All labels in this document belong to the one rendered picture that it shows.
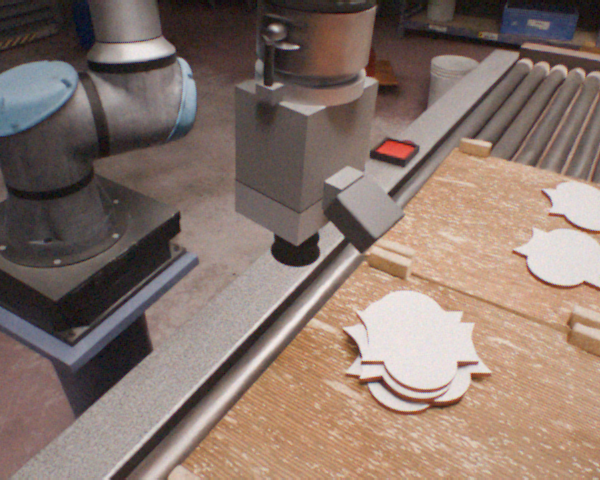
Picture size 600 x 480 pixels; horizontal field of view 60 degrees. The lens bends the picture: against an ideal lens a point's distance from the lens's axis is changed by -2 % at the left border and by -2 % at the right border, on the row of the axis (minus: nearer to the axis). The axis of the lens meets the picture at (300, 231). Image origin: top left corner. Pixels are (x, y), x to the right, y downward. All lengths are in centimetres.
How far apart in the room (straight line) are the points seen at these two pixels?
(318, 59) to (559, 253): 58
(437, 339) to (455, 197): 37
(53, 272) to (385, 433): 47
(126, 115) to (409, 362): 46
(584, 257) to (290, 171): 57
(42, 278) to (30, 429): 115
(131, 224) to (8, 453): 115
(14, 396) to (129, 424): 138
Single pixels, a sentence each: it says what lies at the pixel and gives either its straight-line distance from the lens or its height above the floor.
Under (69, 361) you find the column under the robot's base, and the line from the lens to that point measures 77.
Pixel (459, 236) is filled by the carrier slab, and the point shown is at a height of 94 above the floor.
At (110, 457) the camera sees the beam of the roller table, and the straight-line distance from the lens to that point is 60.
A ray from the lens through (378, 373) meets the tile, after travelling 58.
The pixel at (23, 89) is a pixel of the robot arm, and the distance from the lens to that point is 71.
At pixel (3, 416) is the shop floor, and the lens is 194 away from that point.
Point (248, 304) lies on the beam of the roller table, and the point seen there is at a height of 91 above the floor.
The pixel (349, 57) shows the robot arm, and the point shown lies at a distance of 34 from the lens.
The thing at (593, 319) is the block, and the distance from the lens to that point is 72.
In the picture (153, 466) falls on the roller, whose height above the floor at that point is 92.
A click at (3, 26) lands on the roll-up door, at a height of 20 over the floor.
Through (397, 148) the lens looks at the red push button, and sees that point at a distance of 108.
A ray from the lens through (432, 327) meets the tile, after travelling 62.
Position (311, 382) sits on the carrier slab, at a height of 94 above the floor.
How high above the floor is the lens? 141
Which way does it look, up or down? 36 degrees down
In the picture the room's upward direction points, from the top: straight up
